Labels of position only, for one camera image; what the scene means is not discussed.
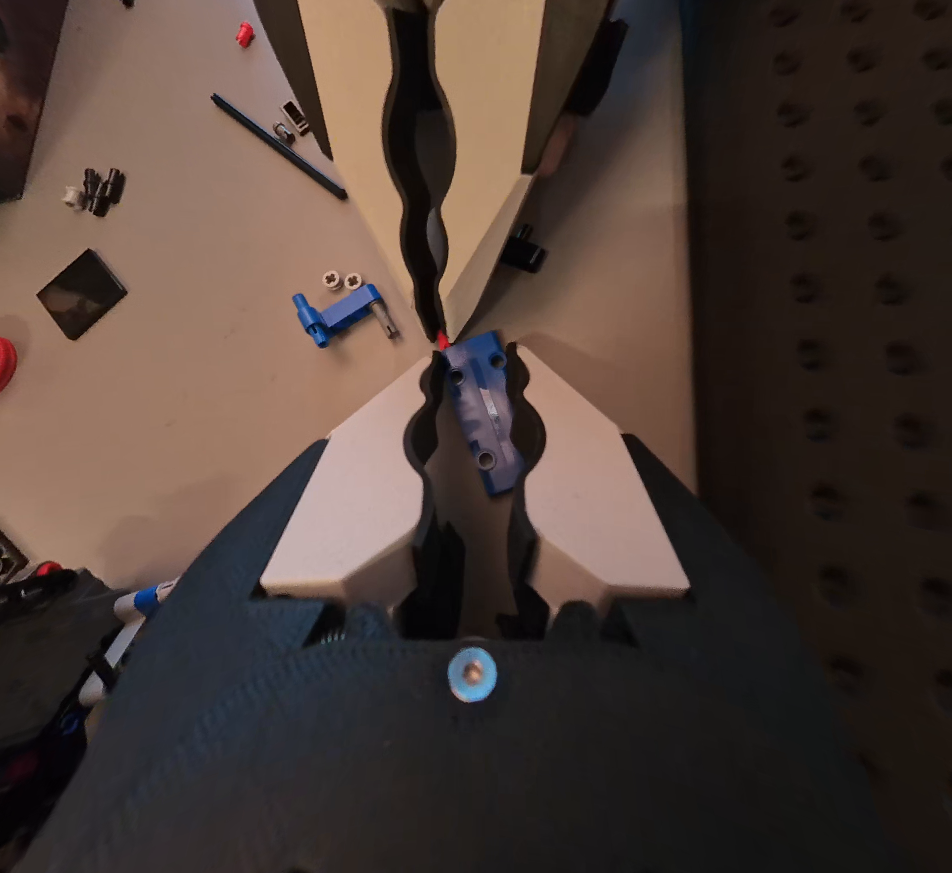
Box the blue holed panel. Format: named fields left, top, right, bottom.
left=435, top=329, right=534, bottom=499

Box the long black axle rod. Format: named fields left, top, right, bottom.
left=210, top=92, right=350, bottom=203

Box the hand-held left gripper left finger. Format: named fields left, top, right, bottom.
left=260, top=354, right=468, bottom=639

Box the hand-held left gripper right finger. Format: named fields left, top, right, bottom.
left=506, top=342, right=691, bottom=639

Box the black square printed tile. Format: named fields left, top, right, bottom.
left=36, top=248, right=129, bottom=343

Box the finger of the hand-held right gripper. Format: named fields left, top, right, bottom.
left=430, top=0, right=556, bottom=342
left=290, top=0, right=449, bottom=342

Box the blue angled holed beam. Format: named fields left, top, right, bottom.
left=292, top=283, right=385, bottom=350

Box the toy truck set box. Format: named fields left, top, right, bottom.
left=0, top=0, right=87, bottom=205

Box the grey desk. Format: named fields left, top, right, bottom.
left=0, top=0, right=700, bottom=591

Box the dark grey holed beam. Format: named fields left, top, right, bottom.
left=499, top=232, right=548, bottom=273

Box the black dimpled mat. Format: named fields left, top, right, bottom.
left=680, top=0, right=952, bottom=873

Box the person's right hand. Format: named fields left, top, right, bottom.
left=537, top=110, right=580, bottom=179

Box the black toy truck model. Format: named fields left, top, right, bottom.
left=0, top=561, right=184, bottom=814

